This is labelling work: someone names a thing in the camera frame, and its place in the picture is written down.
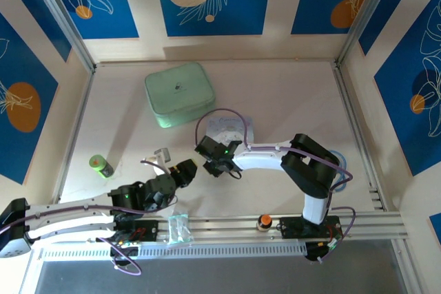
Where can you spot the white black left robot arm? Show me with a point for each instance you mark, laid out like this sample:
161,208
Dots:
69,227

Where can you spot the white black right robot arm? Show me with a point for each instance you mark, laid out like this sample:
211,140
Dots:
310,170

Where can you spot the pastel cartoon tin box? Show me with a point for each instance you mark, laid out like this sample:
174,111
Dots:
224,128

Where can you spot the clear plastic bag packet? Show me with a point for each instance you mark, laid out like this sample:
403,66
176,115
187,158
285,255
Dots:
178,228

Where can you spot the green bottle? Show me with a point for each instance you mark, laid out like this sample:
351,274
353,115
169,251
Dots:
100,166

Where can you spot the mint green zip pouch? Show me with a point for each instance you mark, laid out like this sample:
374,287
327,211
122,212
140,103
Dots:
179,94

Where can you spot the orange cap bottle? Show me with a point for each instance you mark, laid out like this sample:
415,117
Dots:
264,221

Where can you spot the white left camera mount bracket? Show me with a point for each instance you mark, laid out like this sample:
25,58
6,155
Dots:
155,166

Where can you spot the aluminium front rail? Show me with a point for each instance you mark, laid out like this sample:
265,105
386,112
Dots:
224,227

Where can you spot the aluminium side rail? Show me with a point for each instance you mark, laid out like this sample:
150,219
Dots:
360,142
72,135

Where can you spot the aluminium frame post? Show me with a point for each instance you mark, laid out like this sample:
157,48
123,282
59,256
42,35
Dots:
62,18
365,11

